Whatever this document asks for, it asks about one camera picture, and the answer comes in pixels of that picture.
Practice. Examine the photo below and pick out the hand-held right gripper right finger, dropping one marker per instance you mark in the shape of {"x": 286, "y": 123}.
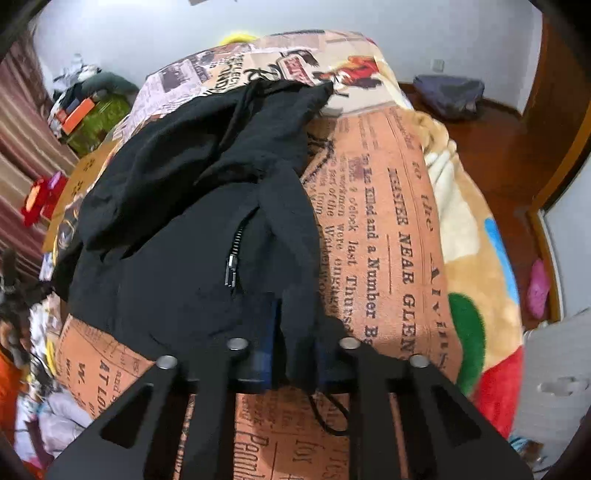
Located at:
{"x": 325, "y": 369}

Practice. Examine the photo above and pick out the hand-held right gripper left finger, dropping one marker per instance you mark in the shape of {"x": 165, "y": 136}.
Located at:
{"x": 272, "y": 364}

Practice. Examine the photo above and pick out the black zip hoodie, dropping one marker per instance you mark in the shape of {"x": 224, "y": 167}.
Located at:
{"x": 161, "y": 207}

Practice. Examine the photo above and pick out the newspaper print blanket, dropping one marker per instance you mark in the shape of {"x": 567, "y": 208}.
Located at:
{"x": 392, "y": 230}

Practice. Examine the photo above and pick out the white foam board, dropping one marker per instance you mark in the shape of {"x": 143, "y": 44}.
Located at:
{"x": 554, "y": 369}

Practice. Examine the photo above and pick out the pink slipper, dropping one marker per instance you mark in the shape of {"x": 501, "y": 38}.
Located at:
{"x": 539, "y": 286}

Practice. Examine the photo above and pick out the wooden lap desk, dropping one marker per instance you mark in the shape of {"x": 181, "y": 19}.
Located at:
{"x": 85, "y": 175}

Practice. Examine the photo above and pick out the red plush toy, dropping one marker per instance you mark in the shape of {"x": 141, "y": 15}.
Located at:
{"x": 41, "y": 198}

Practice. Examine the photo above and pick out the grey backpack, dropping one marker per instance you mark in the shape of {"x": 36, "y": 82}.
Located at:
{"x": 450, "y": 94}

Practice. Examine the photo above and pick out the orange box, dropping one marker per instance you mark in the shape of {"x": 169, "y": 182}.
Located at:
{"x": 77, "y": 114}

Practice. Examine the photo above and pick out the grey bolster pillow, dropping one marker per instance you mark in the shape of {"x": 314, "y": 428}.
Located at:
{"x": 108, "y": 83}

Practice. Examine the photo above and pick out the yellow pillow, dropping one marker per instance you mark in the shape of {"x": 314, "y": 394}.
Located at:
{"x": 236, "y": 37}

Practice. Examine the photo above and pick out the striped red curtain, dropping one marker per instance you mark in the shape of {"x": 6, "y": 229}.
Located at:
{"x": 27, "y": 138}

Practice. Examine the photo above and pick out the white wall socket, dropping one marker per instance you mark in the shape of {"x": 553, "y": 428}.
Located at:
{"x": 438, "y": 66}

